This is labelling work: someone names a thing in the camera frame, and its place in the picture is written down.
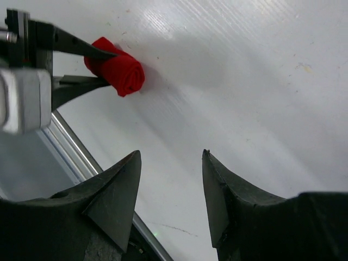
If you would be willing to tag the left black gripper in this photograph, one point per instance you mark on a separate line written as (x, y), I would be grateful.
(33, 45)

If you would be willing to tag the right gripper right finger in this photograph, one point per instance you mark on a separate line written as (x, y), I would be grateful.
(248, 223)

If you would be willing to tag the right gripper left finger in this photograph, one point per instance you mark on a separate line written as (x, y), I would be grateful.
(90, 221)

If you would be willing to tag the red patterned sock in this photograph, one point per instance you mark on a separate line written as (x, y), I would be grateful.
(123, 71)

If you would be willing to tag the aluminium front rail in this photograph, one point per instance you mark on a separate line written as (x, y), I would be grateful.
(80, 165)

